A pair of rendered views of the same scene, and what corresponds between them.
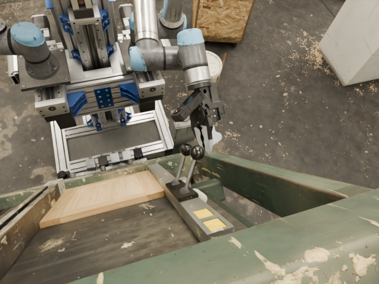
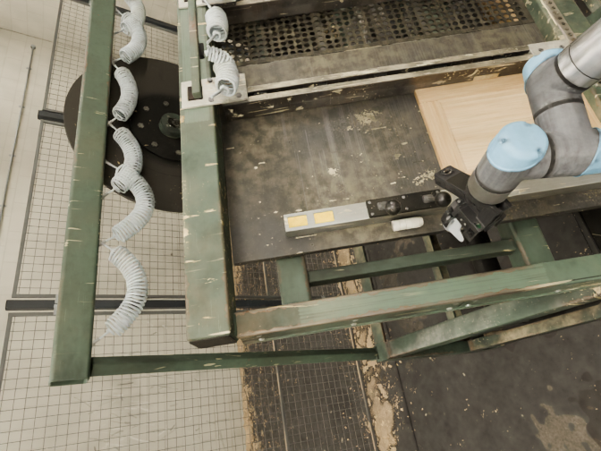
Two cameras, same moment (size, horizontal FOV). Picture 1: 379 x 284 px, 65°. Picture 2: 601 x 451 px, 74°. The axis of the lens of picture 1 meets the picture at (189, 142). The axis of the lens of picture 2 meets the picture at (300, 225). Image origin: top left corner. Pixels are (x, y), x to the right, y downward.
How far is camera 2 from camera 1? 1.07 m
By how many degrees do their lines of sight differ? 89
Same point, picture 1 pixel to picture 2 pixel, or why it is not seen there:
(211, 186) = (521, 258)
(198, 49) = (486, 166)
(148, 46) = (543, 79)
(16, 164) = not seen: outside the picture
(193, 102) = (452, 188)
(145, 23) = (583, 43)
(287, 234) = (204, 229)
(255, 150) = not seen: outside the picture
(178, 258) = (210, 190)
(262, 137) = not seen: outside the picture
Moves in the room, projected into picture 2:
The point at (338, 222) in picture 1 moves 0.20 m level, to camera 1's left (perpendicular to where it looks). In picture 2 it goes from (201, 251) to (209, 168)
